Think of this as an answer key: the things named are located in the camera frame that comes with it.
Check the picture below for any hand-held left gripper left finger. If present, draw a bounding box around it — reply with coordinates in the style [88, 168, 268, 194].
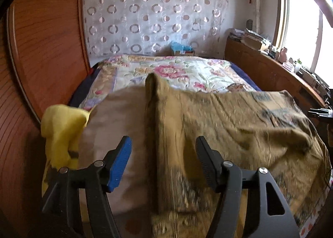
[42, 136, 132, 238]

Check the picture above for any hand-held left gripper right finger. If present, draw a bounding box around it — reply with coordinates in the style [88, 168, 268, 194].
[195, 136, 299, 238]

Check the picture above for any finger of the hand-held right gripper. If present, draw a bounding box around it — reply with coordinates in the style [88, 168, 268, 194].
[308, 108, 333, 124]

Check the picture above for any brown patterned garment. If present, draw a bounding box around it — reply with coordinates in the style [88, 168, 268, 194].
[78, 73, 329, 238]

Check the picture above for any yellow plush toy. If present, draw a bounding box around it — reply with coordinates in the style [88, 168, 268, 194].
[41, 104, 91, 171]

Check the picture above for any wooden sideboard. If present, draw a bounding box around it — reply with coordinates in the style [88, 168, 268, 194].
[224, 36, 333, 113]

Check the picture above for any window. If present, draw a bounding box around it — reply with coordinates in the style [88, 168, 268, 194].
[276, 0, 333, 82]

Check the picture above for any stack of books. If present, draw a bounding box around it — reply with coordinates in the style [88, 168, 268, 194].
[229, 28, 270, 51]

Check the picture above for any orange print bedsheet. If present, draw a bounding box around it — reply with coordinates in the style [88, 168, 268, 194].
[299, 212, 333, 238]

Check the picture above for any wooden wardrobe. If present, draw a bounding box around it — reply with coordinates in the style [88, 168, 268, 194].
[0, 0, 91, 238]

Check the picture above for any circle patterned sheer curtain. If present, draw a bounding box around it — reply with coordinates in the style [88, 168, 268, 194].
[83, 0, 227, 57]

